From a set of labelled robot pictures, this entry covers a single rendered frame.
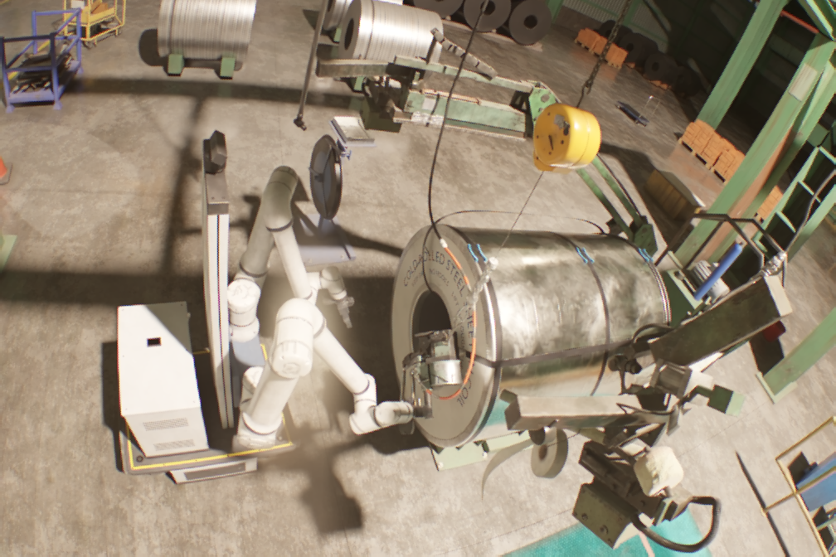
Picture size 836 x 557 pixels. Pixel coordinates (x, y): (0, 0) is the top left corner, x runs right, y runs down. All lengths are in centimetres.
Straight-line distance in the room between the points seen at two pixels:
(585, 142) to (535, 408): 77
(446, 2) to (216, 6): 847
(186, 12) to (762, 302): 614
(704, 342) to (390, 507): 210
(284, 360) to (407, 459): 171
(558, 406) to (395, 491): 198
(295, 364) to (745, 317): 113
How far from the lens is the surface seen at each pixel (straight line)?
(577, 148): 129
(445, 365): 197
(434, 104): 211
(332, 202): 324
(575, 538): 322
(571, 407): 90
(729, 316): 102
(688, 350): 108
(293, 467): 271
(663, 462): 115
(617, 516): 128
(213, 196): 127
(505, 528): 297
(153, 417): 199
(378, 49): 643
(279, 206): 176
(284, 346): 128
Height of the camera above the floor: 255
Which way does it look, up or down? 38 degrees down
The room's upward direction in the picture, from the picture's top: 22 degrees clockwise
